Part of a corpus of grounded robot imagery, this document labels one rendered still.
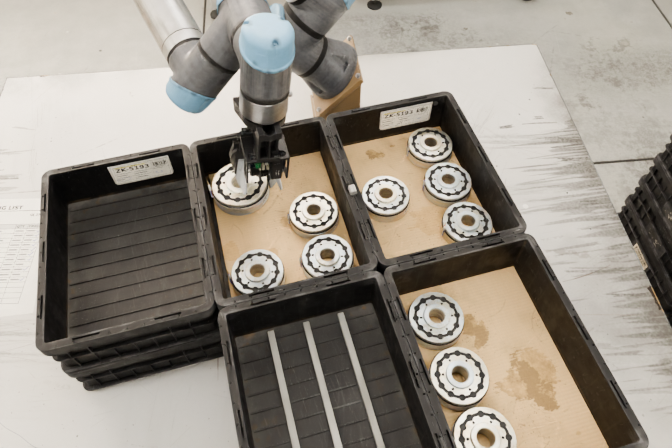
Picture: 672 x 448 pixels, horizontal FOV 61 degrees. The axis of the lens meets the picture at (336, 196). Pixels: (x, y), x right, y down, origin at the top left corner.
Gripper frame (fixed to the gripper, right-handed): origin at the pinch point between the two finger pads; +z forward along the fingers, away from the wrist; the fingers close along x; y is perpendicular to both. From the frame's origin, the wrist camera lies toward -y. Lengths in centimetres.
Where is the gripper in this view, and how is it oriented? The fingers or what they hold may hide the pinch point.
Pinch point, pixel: (257, 181)
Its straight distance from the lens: 106.2
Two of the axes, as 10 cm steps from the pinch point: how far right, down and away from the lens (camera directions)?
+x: 9.5, -1.4, 2.8
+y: 2.8, 7.8, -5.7
